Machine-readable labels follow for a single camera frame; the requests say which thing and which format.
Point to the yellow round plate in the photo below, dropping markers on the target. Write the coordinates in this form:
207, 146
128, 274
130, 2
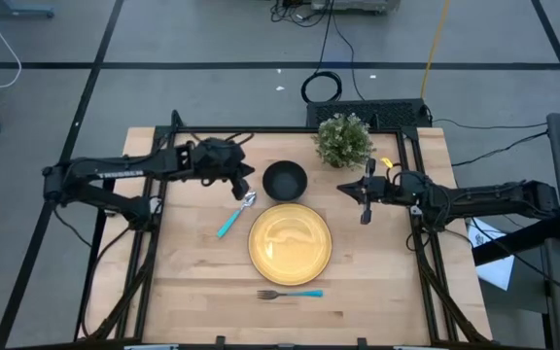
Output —
290, 243

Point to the black beam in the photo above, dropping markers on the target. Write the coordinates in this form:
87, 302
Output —
518, 240

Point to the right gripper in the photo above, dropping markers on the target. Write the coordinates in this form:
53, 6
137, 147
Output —
382, 189

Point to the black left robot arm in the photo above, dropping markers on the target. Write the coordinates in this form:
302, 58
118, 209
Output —
115, 170

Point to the black table clamp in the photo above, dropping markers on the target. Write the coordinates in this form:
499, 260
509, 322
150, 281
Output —
220, 341
362, 342

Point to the black perforated metal box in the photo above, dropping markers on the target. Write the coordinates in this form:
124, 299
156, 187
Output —
387, 113

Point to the black aluminium rig frame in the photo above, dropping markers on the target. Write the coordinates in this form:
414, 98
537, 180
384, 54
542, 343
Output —
285, 129

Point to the grey equipment case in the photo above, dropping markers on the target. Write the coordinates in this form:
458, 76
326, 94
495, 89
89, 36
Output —
353, 5

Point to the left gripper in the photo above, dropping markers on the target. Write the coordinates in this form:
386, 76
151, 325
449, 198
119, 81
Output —
217, 158

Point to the yellow tag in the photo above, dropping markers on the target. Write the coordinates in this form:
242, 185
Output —
387, 162

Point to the potted green plant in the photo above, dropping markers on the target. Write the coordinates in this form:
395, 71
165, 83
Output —
343, 141

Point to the white paper sheet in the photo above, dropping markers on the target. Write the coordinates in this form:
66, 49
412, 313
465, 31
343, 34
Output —
496, 272

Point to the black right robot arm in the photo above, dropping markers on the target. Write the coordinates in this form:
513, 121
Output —
494, 197

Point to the black bowl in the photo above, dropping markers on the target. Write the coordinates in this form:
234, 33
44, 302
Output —
285, 181

